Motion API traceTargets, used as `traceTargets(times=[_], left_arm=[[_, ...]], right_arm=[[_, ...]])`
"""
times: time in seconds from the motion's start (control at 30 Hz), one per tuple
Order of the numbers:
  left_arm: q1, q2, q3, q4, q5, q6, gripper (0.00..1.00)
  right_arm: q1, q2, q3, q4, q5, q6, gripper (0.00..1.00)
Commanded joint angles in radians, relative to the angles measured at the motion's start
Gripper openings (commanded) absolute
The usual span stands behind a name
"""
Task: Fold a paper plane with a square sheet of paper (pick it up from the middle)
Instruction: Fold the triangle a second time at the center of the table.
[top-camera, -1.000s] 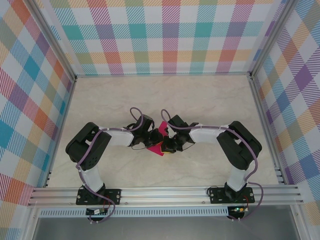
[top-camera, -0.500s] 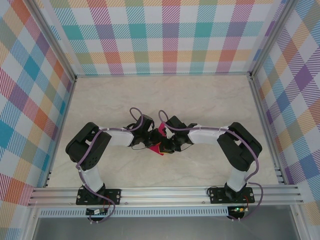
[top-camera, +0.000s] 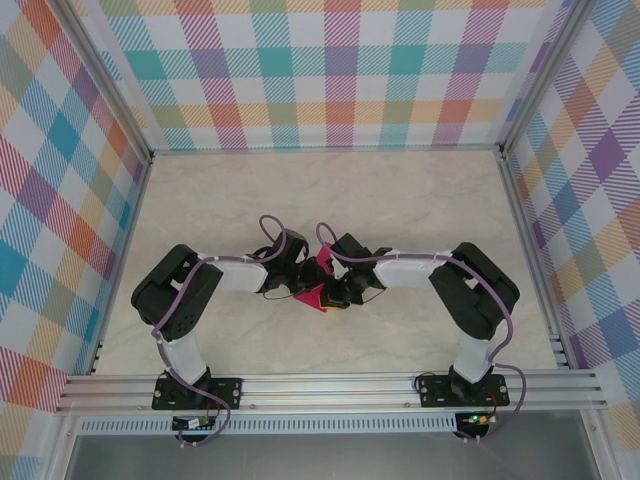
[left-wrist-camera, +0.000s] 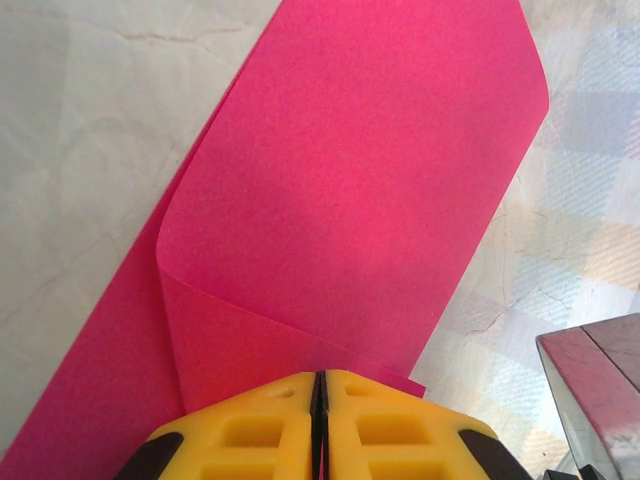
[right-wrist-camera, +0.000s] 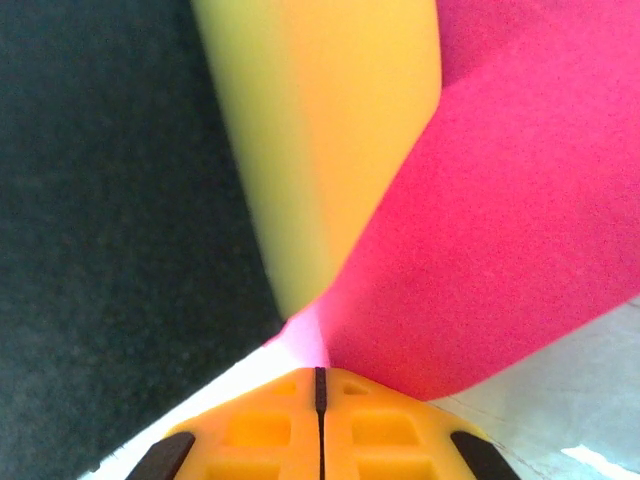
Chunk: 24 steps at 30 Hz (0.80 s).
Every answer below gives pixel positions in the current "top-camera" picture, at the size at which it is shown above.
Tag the pink red cloth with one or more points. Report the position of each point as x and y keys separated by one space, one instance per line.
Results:
x=311 y=299

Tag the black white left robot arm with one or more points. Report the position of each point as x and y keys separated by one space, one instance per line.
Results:
x=175 y=300

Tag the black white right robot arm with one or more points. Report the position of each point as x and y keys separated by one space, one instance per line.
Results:
x=475 y=295

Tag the small black circuit board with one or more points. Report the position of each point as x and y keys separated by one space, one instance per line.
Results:
x=192 y=425

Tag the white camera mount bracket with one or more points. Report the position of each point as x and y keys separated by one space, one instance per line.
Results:
x=339 y=271

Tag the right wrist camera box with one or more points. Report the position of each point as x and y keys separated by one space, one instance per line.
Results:
x=350 y=247

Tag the wide aluminium mounting rail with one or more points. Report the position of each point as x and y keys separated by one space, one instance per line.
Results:
x=325 y=392

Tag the thin aluminium frame rail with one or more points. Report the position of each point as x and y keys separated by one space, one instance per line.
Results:
x=325 y=148

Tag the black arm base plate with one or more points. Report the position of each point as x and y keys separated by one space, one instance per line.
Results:
x=225 y=392
x=430 y=395

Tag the aluminium frame side rail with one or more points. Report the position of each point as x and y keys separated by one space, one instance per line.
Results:
x=120 y=265
x=537 y=265

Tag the aluminium frame post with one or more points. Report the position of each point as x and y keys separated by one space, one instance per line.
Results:
x=542 y=75
x=109 y=85

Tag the aluminium frame leg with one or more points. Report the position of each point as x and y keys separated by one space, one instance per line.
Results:
x=57 y=450
x=597 y=450

